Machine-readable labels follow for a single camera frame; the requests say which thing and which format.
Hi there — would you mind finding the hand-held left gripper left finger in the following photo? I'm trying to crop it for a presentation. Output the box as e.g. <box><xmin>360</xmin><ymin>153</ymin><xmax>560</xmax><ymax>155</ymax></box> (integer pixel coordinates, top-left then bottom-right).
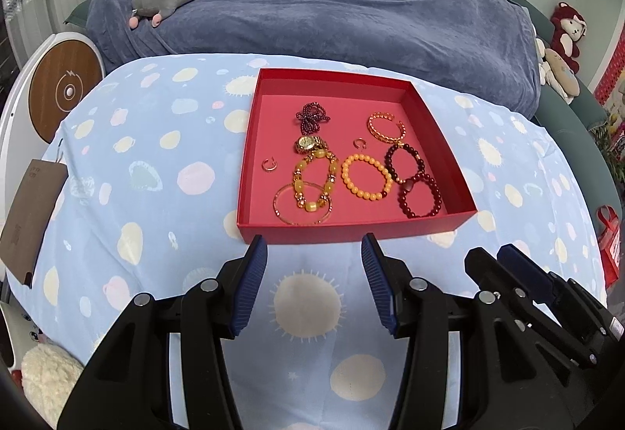
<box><xmin>57</xmin><ymin>235</ymin><xmax>268</xmax><ymax>430</ymax></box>

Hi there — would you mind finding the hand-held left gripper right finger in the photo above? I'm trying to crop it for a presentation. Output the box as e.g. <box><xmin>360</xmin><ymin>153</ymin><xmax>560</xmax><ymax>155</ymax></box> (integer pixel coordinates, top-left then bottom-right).
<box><xmin>360</xmin><ymin>233</ymin><xmax>574</xmax><ymax>430</ymax></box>

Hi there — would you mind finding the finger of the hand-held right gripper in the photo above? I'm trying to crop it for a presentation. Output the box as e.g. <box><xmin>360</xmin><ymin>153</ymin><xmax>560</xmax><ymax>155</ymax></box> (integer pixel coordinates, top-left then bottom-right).
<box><xmin>464</xmin><ymin>247</ymin><xmax>600</xmax><ymax>368</ymax></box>
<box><xmin>497</xmin><ymin>244</ymin><xmax>609</xmax><ymax>339</ymax></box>

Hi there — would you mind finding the thin gold bangle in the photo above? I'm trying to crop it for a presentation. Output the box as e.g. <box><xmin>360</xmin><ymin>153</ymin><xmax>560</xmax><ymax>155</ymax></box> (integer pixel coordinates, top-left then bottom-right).
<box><xmin>273</xmin><ymin>183</ymin><xmax>333</xmax><ymax>226</ymax></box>

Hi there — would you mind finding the dark red heart bead bracelet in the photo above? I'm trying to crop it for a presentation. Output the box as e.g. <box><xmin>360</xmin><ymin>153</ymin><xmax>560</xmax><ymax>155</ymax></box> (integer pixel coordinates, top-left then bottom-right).
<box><xmin>398</xmin><ymin>173</ymin><xmax>443</xmax><ymax>219</ymax></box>

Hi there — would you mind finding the yellow amber bead bracelet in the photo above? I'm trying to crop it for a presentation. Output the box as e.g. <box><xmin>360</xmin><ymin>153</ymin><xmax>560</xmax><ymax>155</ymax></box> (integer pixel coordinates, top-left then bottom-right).
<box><xmin>292</xmin><ymin>149</ymin><xmax>339</xmax><ymax>212</ymax></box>

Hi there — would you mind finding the orange bead bracelet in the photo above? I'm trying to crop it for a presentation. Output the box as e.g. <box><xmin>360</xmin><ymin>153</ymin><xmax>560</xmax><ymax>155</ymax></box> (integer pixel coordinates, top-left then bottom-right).
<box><xmin>341</xmin><ymin>154</ymin><xmax>394</xmax><ymax>199</ymax></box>

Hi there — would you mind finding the red jewelry box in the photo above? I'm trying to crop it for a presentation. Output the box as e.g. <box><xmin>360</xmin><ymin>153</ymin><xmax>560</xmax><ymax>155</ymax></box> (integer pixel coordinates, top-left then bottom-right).
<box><xmin>237</xmin><ymin>67</ymin><xmax>478</xmax><ymax>245</ymax></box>

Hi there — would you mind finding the red gift bag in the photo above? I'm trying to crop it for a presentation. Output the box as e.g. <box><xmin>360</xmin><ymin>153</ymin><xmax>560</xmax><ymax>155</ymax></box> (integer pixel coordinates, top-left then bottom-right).
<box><xmin>596</xmin><ymin>205</ymin><xmax>625</xmax><ymax>289</ymax></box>

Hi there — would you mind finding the green sofa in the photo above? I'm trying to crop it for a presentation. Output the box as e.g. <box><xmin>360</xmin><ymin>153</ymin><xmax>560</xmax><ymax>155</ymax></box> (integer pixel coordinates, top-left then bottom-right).
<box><xmin>503</xmin><ymin>0</ymin><xmax>625</xmax><ymax>196</ymax></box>

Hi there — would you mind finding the green plant with flowers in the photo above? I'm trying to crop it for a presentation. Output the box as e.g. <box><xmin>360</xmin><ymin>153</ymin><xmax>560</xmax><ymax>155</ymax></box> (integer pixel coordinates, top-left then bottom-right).
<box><xmin>592</xmin><ymin>115</ymin><xmax>625</xmax><ymax>177</ymax></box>

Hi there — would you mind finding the gold orange bangle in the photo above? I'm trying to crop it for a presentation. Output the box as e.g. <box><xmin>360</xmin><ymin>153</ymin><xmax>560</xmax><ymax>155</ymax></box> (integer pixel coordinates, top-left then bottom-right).
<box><xmin>367</xmin><ymin>111</ymin><xmax>406</xmax><ymax>142</ymax></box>

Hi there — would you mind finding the gold wristwatch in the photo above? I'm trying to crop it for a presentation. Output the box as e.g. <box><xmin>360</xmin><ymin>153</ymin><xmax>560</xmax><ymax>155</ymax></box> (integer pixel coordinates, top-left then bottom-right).
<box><xmin>293</xmin><ymin>134</ymin><xmax>329</xmax><ymax>156</ymax></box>

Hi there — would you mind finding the beige plush toy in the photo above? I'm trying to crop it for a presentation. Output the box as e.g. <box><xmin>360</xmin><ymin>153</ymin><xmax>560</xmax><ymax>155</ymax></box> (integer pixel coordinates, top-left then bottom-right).
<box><xmin>534</xmin><ymin>36</ymin><xmax>582</xmax><ymax>104</ymax></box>

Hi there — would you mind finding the red patterned box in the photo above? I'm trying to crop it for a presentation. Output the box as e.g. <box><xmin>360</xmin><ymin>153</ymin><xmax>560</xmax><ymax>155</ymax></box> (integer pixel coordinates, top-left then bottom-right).
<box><xmin>593</xmin><ymin>63</ymin><xmax>625</xmax><ymax>111</ymax></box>

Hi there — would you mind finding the light blue spotted blanket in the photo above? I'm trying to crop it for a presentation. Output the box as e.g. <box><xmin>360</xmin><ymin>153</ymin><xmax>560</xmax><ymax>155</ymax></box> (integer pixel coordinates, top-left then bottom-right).
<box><xmin>10</xmin><ymin>53</ymin><xmax>609</xmax><ymax>430</ymax></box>

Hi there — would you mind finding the white fluffy cushion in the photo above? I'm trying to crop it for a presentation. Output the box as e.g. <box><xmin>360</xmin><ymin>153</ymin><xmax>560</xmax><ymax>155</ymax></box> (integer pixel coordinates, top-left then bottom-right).
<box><xmin>20</xmin><ymin>342</ymin><xmax>86</xmax><ymax>421</ymax></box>

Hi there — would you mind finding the red monkey plush toy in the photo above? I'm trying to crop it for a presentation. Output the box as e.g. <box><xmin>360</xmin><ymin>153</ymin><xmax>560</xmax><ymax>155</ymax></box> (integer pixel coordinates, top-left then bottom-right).
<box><xmin>551</xmin><ymin>1</ymin><xmax>588</xmax><ymax>74</ymax></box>

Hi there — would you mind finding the white round side table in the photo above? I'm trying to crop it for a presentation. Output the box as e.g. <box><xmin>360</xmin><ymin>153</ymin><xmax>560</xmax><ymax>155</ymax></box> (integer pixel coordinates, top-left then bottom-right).
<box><xmin>0</xmin><ymin>32</ymin><xmax>105</xmax><ymax>177</ymax></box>

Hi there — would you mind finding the dark blue blanket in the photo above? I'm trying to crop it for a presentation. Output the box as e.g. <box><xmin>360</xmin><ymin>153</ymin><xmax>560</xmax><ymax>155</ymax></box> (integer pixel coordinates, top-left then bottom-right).
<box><xmin>85</xmin><ymin>0</ymin><xmax>543</xmax><ymax>115</ymax></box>

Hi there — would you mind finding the dark purple bead necklace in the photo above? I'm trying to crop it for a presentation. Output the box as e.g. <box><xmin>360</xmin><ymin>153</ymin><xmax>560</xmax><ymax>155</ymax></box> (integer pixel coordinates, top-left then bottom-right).
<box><xmin>294</xmin><ymin>102</ymin><xmax>332</xmax><ymax>135</ymax></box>

